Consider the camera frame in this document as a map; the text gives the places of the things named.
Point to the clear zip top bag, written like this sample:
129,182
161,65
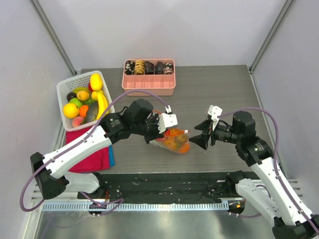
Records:
157,143

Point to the dark grey eggplant toy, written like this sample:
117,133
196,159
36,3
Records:
92,112

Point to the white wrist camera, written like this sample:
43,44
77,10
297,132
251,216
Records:
213,114
167,120

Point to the black floral sushi roll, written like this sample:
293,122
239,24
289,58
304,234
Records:
129,68

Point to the green apple toy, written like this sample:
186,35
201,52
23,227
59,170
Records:
76,102

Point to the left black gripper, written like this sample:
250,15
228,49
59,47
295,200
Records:
157,135

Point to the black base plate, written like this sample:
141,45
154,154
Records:
169,188

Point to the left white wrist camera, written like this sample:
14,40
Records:
167,120

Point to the pineapple toy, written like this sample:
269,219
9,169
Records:
173,139

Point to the dark plum toy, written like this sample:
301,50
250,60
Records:
70,96

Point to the yellow mango toy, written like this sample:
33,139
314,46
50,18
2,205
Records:
96,82

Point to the yellow brown sushi roll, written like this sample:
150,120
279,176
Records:
139,67

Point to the yellow banana toy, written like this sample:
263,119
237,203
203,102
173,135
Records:
102,103

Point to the blue folded cloth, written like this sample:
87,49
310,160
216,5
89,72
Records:
111,156

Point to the black pink floral roll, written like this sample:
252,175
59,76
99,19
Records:
168,68

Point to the pink divided tray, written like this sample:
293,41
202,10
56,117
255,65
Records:
161,85

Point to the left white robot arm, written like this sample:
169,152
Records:
52,171

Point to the white slotted cable duct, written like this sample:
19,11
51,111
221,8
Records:
88,206

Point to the dark purple sushi roll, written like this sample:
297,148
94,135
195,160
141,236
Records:
149,68

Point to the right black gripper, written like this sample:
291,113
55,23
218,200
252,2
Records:
208,133

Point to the magenta folded cloth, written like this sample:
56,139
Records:
97,161

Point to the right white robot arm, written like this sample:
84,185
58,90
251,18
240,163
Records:
289,217

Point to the yellow lemon toy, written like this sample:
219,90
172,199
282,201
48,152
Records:
70,110

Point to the peach toy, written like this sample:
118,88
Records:
78,121

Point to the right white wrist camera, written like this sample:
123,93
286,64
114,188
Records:
213,114

